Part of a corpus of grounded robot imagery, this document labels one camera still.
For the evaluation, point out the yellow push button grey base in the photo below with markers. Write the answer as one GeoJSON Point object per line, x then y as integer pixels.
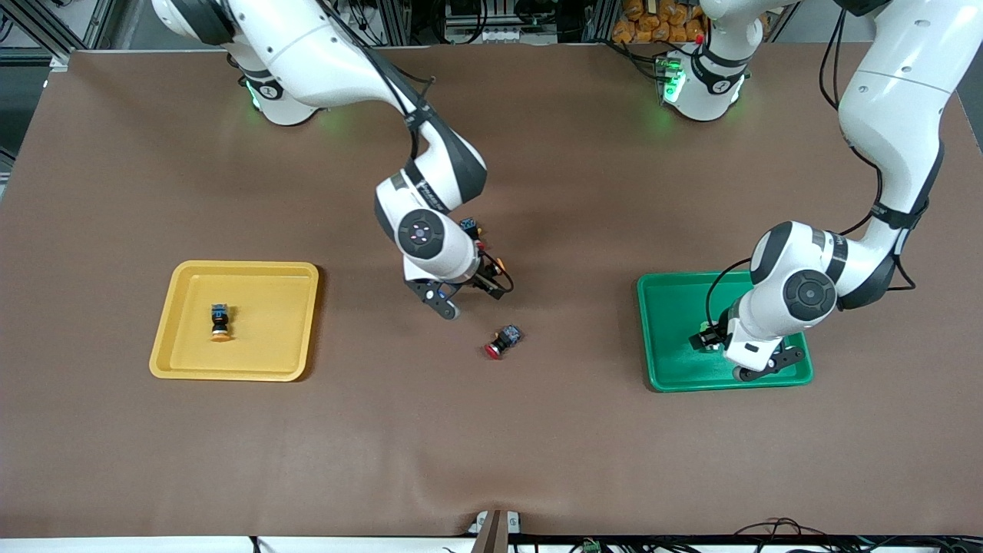
{"type": "Point", "coordinates": [498, 266]}

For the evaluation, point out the yellow push button blue base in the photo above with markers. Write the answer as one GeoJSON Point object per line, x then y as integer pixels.
{"type": "Point", "coordinates": [220, 316]}

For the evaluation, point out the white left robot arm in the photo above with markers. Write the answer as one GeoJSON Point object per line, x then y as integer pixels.
{"type": "Point", "coordinates": [891, 100]}

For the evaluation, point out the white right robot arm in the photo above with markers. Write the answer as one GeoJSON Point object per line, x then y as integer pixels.
{"type": "Point", "coordinates": [307, 54]}

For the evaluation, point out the green plastic tray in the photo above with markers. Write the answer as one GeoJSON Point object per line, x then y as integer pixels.
{"type": "Point", "coordinates": [676, 322]}

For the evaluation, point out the red push button black base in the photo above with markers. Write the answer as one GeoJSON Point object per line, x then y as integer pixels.
{"type": "Point", "coordinates": [507, 338]}

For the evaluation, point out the brown table mat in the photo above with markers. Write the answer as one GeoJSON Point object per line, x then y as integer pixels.
{"type": "Point", "coordinates": [537, 445]}

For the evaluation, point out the yellow plastic tray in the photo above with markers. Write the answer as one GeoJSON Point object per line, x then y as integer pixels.
{"type": "Point", "coordinates": [269, 322]}

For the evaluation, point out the aluminium equipment rack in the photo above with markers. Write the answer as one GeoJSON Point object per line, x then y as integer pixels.
{"type": "Point", "coordinates": [499, 34]}

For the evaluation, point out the orange objects pile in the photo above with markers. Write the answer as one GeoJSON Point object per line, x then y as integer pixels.
{"type": "Point", "coordinates": [653, 19]}

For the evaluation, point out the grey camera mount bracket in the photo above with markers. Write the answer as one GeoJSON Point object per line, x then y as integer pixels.
{"type": "Point", "coordinates": [491, 534]}

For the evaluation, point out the aluminium frame strut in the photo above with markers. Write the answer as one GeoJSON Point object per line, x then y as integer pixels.
{"type": "Point", "coordinates": [46, 34]}

